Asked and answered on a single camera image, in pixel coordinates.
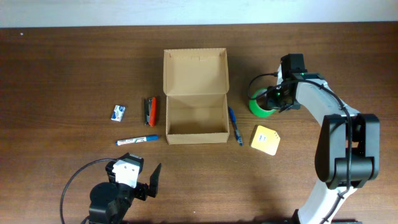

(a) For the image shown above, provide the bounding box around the green tape roll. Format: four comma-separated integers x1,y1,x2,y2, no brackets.
249,88,275,118

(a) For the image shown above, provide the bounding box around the yellow spiral notepad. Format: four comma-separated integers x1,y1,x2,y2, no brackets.
250,125,280,156

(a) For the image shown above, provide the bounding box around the small blue white staple box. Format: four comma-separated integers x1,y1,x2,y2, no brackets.
111,105,126,122

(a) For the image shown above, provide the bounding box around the orange black stapler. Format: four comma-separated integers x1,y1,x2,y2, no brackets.
144,96,157,127

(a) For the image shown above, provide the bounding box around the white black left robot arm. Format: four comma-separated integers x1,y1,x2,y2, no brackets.
88,153,162,224

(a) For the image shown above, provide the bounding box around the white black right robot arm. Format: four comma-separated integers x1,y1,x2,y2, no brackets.
266,54,380,223

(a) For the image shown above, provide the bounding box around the blue white marker pen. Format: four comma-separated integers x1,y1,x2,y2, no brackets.
116,134,159,146

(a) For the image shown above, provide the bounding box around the blue ballpoint pen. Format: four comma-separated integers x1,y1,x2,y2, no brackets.
228,107,243,146

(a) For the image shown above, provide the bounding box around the brown cardboard box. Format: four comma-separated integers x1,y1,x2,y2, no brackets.
163,48,230,145

